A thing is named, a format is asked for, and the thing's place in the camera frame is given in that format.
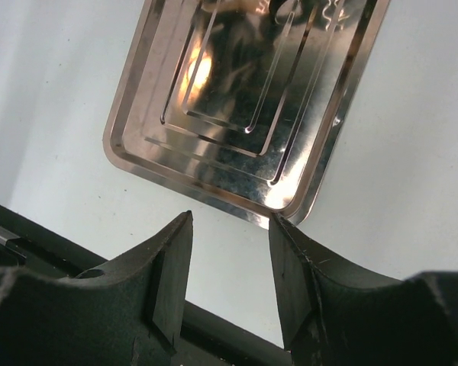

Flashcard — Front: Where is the dark grey mug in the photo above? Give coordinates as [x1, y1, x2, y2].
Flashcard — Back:
[269, 0, 313, 24]

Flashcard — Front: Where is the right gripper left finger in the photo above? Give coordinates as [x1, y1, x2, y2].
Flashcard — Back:
[0, 211, 193, 365]

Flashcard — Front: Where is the steel tray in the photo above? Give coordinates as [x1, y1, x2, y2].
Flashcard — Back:
[103, 1, 389, 228]

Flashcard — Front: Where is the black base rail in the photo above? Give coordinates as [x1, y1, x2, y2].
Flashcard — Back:
[0, 205, 291, 365]

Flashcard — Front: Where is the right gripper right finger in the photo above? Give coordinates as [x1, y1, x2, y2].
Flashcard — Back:
[268, 215, 458, 365]

